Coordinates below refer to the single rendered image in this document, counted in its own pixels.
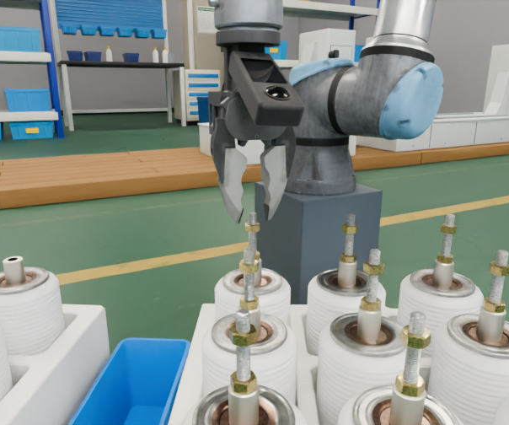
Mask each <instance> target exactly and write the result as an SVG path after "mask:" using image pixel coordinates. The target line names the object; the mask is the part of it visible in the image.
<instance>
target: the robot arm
mask: <svg viewBox="0 0 509 425"><path fill-rule="evenodd" d="M207 1H208V4H209V6H210V7H212V8H214V10H215V11H214V27H215V28H216V29H217V30H220V31H218V32H216V46H220V47H221V52H224V84H223V86H222V90H221V91H208V109H209V134H211V135H212V136H211V142H210V148H211V154H212V160H213V162H214V164H215V167H216V170H217V182H218V184H219V187H220V190H221V193H222V199H223V201H224V204H225V207H226V209H227V211H228V213H229V215H230V217H231V218H232V220H233V221H234V222H235V223H239V222H240V219H241V217H242V214H243V211H244V208H243V207H242V204H241V196H242V194H243V192H244V189H243V187H242V183H241V180H242V176H243V173H244V171H245V170H246V168H247V158H246V157H245V156H244V155H243V154H242V153H241V152H239V151H238V150H237V149H236V144H235V139H237V141H238V145H239V146H241V147H244V146H245V145H246V143H247V142H248V141H249V140H261V142H262V143H263V144H264V152H263V153H262V154H261V155H260V165H261V167H260V172H261V178H262V180H263V182H264V188H265V194H266V196H265V202H264V211H265V220H266V221H267V220H270V219H271V218H272V216H273V215H274V213H275V211H276V209H277V207H278V205H279V203H280V201H281V198H282V195H283V192H284V191H288V192H291V193H297V194H303V195H314V196H329V195H339V194H345V193H348V192H351V191H354V190H355V189H356V174H355V173H354V168H353V164H352V161H351V155H350V151H349V137H350V136H359V137H377V138H383V139H386V140H395V139H404V140H409V139H413V138H416V137H419V136H420V135H421V134H422V133H423V132H424V131H425V130H426V129H427V128H428V127H429V126H430V125H431V123H432V122H433V120H434V118H435V116H436V114H437V111H438V109H439V106H440V104H441V100H442V92H443V87H442V84H443V76H442V71H441V69H440V67H439V66H437V65H436V64H434V61H435V55H434V54H433V53H432V51H431V50H430V49H429V47H428V46H427V44H428V40H429V35H430V31H431V24H432V20H433V15H434V11H435V7H436V3H437V0H380V4H379V8H378V16H377V21H376V25H375V30H374V34H373V38H372V41H371V42H370V43H369V44H367V45H366V46H364V47H363V48H362V50H361V54H360V59H359V62H358V66H357V67H355V65H354V62H353V61H352V60H351V59H350V58H330V59H325V60H316V61H311V62H305V63H301V64H298V65H296V66H295V67H294V68H293V69H292V70H291V72H290V74H289V82H288V80H287V78H286V77H285V75H284V74H283V72H282V71H281V69H280V68H279V67H278V65H277V64H276V62H275V60H274V59H273V58H272V56H271V54H268V53H265V47H275V46H280V45H281V33H280V32H278V30H280V29H281V28H282V27H283V0H207ZM224 87H225V88H224Z"/></svg>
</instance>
